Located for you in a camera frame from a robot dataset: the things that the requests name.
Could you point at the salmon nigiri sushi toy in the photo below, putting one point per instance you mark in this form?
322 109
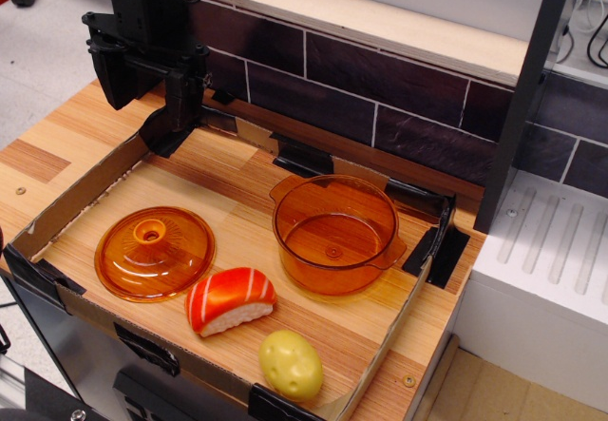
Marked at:
227 299

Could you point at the orange transparent pot lid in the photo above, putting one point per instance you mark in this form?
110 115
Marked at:
154 254

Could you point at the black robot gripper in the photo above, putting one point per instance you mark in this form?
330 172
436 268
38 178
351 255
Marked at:
141 42

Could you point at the cardboard fence with black tape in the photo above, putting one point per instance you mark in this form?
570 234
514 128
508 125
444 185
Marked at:
84 166

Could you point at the yellow toy potato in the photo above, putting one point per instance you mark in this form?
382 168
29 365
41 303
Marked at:
291 365

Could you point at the dark grey shelf post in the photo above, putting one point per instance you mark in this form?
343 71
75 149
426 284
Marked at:
540 56

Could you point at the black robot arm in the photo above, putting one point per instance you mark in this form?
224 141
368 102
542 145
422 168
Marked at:
142 42

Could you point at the orange transparent plastic pot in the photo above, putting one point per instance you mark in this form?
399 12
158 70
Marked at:
336 234

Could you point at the white ribbed sink drainboard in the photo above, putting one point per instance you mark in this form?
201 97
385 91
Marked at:
548 245

